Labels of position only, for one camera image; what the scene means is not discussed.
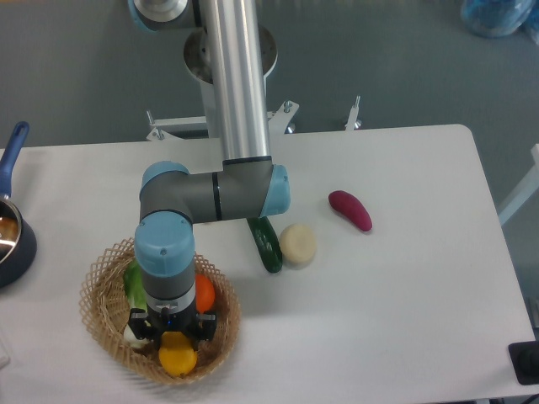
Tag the green bok choy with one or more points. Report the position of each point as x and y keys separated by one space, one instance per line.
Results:
x=136 y=298

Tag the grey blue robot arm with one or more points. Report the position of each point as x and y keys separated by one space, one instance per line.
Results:
x=173 y=200

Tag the blue plastic bag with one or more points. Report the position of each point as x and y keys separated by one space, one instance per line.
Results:
x=495 y=19

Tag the black device at edge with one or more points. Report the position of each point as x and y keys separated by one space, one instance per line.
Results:
x=524 y=358

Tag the white frame at right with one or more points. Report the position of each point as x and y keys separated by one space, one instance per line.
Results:
x=525 y=189

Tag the orange fruit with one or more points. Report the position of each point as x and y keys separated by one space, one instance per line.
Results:
x=204 y=293

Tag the yellow mango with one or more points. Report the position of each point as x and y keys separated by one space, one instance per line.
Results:
x=176 y=354

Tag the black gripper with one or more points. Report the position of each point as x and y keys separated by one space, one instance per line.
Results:
x=150 y=324

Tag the woven wicker basket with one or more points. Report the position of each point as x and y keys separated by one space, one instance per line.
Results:
x=105 y=310

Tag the purple sweet potato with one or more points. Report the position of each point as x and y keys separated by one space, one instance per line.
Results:
x=348 y=206

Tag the blue saucepan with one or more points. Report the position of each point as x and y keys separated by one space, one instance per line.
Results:
x=18 y=240

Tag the cream white round bun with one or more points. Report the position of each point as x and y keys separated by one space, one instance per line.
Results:
x=298 y=243

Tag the green cucumber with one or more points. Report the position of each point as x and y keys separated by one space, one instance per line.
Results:
x=267 y=244

